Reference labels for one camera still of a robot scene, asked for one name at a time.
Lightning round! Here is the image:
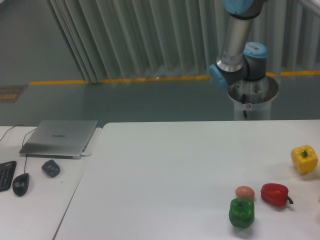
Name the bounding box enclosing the black cable on pedestal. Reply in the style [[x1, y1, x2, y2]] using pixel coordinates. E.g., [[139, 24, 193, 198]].
[[241, 93, 248, 119]]

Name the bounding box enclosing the black mouse cable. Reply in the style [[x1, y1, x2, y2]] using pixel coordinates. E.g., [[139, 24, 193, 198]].
[[21, 131, 38, 174]]

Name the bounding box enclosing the black keyboard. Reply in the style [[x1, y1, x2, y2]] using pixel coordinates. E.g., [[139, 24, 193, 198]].
[[0, 161, 17, 192]]

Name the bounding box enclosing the black thin cable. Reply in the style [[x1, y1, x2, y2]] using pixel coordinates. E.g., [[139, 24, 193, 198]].
[[0, 124, 26, 142]]

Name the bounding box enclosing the silver laptop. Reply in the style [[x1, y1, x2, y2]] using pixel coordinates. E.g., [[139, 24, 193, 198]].
[[19, 120, 98, 159]]

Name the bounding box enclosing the green bell pepper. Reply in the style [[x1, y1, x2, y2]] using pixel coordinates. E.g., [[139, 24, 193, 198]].
[[228, 198, 255, 229]]

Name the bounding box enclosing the white pleated curtain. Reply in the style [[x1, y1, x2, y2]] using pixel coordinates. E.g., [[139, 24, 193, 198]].
[[47, 0, 320, 83]]

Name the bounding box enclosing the black computer mouse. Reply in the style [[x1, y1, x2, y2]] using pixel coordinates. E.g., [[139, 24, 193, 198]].
[[12, 173, 30, 197]]

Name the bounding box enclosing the red bell pepper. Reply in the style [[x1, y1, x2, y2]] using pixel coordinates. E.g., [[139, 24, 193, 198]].
[[260, 183, 294, 208]]

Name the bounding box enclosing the small black device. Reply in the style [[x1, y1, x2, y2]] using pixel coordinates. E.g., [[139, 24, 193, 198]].
[[41, 159, 61, 178]]

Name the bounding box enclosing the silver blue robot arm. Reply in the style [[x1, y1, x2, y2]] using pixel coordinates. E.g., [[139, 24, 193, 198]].
[[209, 0, 320, 88]]

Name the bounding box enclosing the yellow bell pepper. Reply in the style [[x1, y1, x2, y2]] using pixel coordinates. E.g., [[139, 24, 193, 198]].
[[290, 145, 318, 175]]

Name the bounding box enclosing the brown egg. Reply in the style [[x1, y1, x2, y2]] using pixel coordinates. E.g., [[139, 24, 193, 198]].
[[235, 186, 255, 200]]

